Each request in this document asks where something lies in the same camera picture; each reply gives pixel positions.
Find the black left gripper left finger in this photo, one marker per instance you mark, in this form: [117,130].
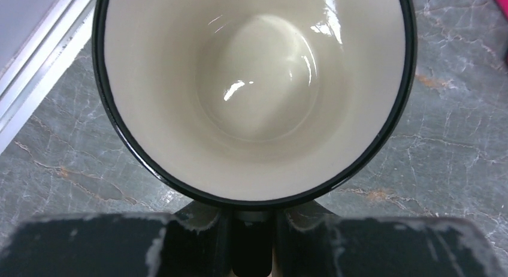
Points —
[191,242]

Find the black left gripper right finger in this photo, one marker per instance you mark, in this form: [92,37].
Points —
[310,240]

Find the white mug black handle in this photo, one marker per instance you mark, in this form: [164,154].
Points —
[254,105]

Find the aluminium frame rail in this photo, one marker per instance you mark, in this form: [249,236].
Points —
[49,52]

